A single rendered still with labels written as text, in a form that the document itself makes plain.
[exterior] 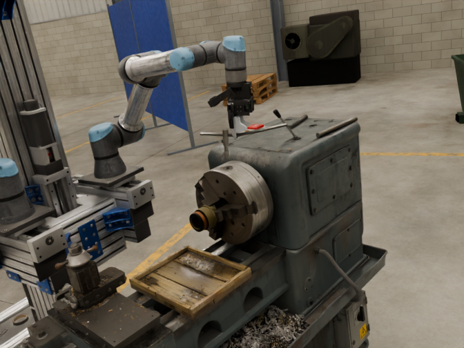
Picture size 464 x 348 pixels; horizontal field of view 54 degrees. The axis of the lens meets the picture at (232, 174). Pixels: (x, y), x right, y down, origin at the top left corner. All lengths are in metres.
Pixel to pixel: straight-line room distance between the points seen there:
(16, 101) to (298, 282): 1.40
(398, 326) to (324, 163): 1.27
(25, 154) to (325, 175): 1.28
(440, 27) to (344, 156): 9.44
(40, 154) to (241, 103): 0.92
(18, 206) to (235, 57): 1.00
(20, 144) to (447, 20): 10.17
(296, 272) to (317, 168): 0.43
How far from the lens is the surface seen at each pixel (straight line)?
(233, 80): 1.61
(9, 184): 1.91
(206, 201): 1.76
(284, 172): 1.74
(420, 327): 2.90
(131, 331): 1.43
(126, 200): 2.15
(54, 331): 1.67
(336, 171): 2.03
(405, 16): 11.44
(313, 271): 2.03
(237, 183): 1.69
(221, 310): 1.71
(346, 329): 2.33
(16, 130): 2.13
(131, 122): 2.17
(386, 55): 11.58
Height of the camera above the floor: 1.79
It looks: 19 degrees down
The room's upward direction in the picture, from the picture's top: 9 degrees counter-clockwise
